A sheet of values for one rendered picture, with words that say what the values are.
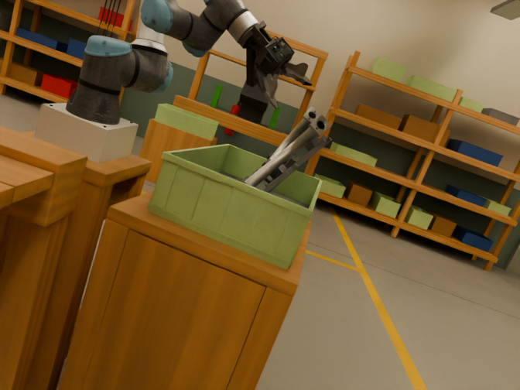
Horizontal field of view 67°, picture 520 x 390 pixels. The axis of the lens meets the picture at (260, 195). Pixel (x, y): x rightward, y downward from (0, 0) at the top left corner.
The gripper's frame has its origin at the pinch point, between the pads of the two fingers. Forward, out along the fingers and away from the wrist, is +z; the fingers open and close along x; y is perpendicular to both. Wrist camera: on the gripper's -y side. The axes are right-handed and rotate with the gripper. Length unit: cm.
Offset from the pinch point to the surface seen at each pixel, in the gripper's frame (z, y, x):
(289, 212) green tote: 21.8, -4.5, -21.5
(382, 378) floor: 137, -110, 25
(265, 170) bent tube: 9.8, -10.8, -14.8
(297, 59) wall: -92, -337, 377
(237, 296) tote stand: 30, -16, -42
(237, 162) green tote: -1, -59, 10
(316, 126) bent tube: 9.6, 1.6, -1.5
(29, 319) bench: 1, -38, -79
